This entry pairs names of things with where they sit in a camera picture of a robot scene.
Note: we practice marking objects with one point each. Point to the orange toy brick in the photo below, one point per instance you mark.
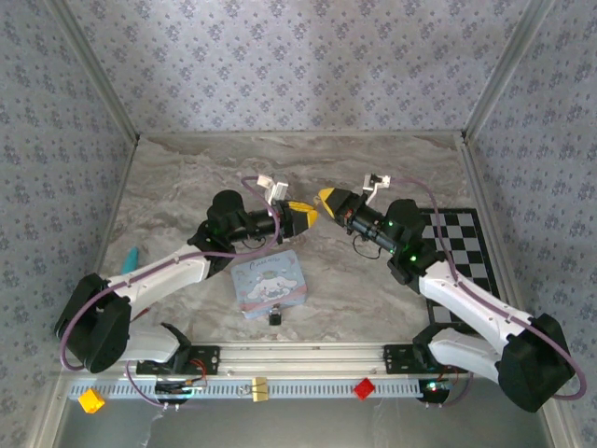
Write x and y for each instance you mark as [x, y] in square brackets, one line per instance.
[91, 401]

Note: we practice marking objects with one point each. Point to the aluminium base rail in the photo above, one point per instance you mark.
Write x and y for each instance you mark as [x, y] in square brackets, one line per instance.
[303, 359]

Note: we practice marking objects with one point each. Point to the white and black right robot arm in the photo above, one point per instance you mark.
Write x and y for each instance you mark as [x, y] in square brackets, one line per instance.
[471, 303]

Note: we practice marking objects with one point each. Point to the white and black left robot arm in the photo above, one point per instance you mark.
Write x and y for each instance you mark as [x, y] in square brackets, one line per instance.
[158, 277]

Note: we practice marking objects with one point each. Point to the aluminium frame bar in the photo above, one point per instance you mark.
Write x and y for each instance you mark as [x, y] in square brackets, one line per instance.
[298, 135]

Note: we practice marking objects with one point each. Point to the cartoon print tin box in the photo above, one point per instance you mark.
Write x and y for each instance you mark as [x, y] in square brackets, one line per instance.
[268, 284]

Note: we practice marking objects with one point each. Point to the small black padlock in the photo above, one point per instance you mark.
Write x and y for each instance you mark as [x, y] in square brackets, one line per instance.
[275, 318]

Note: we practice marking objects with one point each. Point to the red toy brick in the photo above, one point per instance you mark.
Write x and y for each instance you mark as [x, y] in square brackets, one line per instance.
[364, 389]

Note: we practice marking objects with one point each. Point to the black and grey checkerboard mat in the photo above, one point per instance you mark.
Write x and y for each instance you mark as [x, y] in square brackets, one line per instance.
[466, 233]

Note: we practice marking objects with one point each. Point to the beige wooden clothespin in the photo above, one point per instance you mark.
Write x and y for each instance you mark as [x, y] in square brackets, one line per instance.
[260, 389]

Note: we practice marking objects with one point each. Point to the small teal object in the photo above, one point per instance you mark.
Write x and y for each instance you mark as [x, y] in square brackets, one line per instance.
[130, 261]

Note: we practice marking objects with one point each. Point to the small controller board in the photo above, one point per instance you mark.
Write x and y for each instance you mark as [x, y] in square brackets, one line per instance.
[179, 387]
[434, 388]

